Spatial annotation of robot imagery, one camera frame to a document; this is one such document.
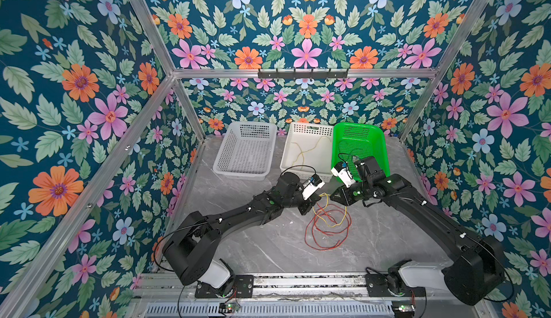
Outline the yellow cable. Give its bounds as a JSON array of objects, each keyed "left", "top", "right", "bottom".
[
  {"left": 313, "top": 192, "right": 349, "bottom": 228},
  {"left": 289, "top": 134, "right": 332, "bottom": 168}
]

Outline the red cable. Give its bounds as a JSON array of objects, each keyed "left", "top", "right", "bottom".
[{"left": 304, "top": 201, "right": 352, "bottom": 251}]

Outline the green cable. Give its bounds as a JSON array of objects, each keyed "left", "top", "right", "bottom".
[{"left": 336, "top": 145, "right": 367, "bottom": 172}]

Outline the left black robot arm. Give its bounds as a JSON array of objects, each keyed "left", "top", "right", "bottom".
[{"left": 162, "top": 172, "right": 325, "bottom": 286}]

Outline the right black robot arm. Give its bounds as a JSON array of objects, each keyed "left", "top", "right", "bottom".
[{"left": 330, "top": 157, "right": 507, "bottom": 306}]

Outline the green plastic basket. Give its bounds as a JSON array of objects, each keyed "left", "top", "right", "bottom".
[{"left": 331, "top": 122, "right": 390, "bottom": 181}]

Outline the cream perforated basket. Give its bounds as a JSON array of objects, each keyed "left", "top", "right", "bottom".
[{"left": 280, "top": 122, "right": 334, "bottom": 183}]

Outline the white mesh basket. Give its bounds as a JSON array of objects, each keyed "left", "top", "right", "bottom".
[{"left": 212, "top": 121, "right": 276, "bottom": 181}]

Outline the black hook bar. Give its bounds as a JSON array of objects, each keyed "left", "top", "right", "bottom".
[{"left": 257, "top": 68, "right": 349, "bottom": 80}]

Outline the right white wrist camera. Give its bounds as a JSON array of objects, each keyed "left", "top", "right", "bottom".
[{"left": 331, "top": 161, "right": 356, "bottom": 187}]

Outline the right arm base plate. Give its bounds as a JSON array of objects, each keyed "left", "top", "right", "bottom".
[{"left": 364, "top": 273, "right": 426, "bottom": 299}]

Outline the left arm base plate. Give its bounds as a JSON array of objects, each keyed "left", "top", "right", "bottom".
[{"left": 195, "top": 275, "right": 255, "bottom": 299}]

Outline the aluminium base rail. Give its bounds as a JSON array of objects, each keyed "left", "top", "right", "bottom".
[{"left": 126, "top": 272, "right": 497, "bottom": 317}]

